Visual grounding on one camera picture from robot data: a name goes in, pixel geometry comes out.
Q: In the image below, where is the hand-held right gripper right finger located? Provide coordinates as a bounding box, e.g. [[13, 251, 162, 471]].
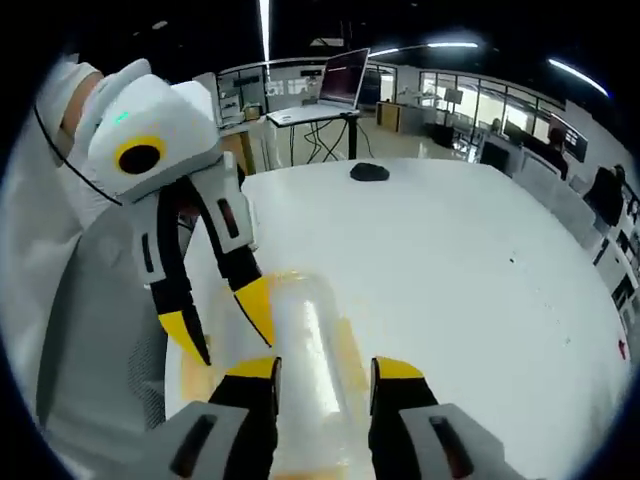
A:
[[368, 355, 527, 480]]

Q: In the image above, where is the person's white shirt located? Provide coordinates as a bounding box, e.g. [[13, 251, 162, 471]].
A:
[[4, 94, 126, 381]]

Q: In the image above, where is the clear plastic buckle box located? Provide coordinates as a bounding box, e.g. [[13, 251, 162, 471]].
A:
[[178, 268, 382, 480]]

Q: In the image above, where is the small white standing desk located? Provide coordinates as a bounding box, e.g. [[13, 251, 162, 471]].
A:
[[264, 106, 362, 164]]

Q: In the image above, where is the monitor on floor stand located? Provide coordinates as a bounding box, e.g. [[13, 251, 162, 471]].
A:
[[442, 88, 465, 127]]

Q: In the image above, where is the black computer mouse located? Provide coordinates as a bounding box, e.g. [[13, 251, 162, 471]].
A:
[[349, 161, 391, 183]]

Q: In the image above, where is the open silver laptop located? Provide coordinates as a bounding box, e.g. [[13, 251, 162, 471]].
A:
[[267, 47, 373, 124]]

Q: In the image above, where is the black desk cable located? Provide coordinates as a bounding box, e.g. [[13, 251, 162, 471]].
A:
[[289, 117, 375, 165]]

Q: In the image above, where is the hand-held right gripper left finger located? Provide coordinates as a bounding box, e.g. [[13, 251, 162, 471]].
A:
[[149, 355, 282, 480]]

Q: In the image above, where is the wooden cabinet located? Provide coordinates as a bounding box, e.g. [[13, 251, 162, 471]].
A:
[[375, 99, 402, 134]]

